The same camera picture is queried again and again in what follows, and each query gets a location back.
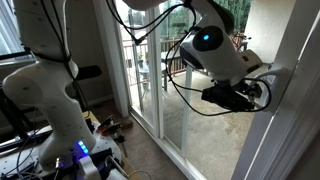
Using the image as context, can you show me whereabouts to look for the black padded bench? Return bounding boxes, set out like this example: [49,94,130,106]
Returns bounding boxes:
[71,64,103,83]

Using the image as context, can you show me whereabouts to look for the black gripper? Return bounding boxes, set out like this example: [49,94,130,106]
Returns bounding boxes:
[218,81,265,113]

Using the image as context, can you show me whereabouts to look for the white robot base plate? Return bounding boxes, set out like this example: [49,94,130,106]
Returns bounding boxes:
[0,118,124,180]

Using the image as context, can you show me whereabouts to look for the white door frame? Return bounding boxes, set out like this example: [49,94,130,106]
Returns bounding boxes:
[92,0,208,180]

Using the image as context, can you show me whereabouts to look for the green trees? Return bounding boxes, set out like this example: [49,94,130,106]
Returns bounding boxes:
[159,0,253,34]

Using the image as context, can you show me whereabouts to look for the grey base cables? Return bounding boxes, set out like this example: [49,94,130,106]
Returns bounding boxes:
[0,126,46,180]

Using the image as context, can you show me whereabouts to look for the white control box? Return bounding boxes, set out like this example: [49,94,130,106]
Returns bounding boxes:
[77,154,129,180]

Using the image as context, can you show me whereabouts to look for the white framed sliding glass door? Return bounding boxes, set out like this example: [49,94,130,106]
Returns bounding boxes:
[155,0,320,180]

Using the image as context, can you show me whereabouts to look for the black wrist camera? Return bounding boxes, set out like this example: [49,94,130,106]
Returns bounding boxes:
[201,84,235,109]

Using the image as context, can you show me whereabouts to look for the red bicycle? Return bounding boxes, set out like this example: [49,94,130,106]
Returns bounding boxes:
[231,31,253,54]

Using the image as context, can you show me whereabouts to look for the white framed indoor window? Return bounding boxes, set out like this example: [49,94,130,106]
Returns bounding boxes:
[0,0,35,66]

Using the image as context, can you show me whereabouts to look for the red black clamp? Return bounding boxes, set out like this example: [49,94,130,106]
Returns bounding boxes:
[101,122,130,158]
[97,114,117,132]

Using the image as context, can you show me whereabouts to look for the wooden balcony railing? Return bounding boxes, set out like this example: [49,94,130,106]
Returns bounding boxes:
[122,33,188,86]

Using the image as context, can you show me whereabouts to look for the fixed glass door panel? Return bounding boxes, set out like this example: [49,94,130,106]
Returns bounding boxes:
[113,0,165,139]

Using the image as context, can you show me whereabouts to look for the black cable with connector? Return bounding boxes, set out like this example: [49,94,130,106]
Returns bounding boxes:
[105,0,198,46]

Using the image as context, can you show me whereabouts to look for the small patio table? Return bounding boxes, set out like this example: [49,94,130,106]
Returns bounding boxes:
[135,49,152,101]

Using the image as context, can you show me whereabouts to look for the brown floor item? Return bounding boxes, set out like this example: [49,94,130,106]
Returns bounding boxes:
[119,117,135,130]

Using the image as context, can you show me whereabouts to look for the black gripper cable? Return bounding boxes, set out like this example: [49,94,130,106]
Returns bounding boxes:
[164,9,273,118]

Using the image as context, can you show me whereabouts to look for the white loop door handle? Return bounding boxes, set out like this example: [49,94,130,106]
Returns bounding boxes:
[253,66,294,115]

